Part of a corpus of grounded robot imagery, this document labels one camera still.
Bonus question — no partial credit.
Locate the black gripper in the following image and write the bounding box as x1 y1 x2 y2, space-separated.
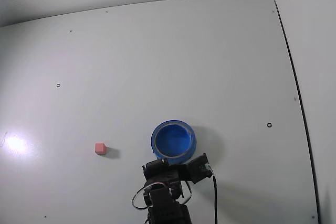
142 157 190 199

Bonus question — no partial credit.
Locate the small cube block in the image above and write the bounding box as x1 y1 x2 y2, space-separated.
94 142 109 156

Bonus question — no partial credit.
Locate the blue tape roll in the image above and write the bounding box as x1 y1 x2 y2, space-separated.
150 120 197 160

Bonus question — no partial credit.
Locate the white black wire loop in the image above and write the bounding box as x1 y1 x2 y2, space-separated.
181 181 192 205
131 184 153 210

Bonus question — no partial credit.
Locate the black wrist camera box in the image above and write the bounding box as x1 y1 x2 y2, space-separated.
185 152 213 185

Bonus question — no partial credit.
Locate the black camera cable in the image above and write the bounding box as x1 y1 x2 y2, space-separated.
211 175 219 224

